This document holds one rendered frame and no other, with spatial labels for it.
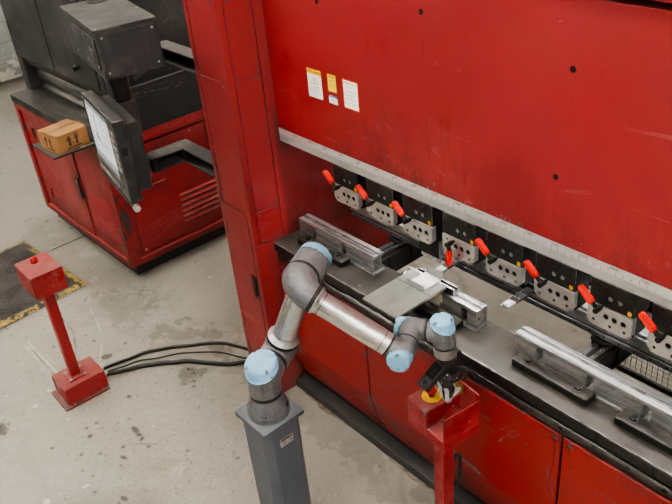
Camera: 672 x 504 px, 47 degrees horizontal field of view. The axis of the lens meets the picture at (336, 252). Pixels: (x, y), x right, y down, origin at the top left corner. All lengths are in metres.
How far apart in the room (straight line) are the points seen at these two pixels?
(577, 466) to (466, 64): 1.35
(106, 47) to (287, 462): 1.67
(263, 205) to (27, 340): 2.00
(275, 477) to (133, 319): 2.12
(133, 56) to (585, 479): 2.21
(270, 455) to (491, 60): 1.53
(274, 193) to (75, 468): 1.61
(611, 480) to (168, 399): 2.33
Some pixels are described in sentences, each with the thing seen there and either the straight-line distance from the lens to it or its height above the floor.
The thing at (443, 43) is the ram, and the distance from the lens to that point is 2.50.
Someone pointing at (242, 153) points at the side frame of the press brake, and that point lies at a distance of 3.30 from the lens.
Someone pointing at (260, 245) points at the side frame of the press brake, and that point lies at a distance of 3.52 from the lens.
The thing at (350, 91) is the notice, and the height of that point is 1.68.
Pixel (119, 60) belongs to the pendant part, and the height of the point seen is 1.82.
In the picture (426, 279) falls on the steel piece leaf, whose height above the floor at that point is 1.00.
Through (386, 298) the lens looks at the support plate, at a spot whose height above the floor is 1.00.
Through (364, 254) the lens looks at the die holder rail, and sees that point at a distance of 3.23.
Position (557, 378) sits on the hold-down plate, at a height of 0.91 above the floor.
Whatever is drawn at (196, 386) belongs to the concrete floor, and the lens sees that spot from 4.20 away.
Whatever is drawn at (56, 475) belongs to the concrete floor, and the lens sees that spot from 3.99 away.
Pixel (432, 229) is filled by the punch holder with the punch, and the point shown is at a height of 1.25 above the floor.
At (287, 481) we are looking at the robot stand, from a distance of 2.96.
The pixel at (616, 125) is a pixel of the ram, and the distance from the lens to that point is 2.19.
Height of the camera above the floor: 2.69
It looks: 32 degrees down
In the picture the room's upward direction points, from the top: 6 degrees counter-clockwise
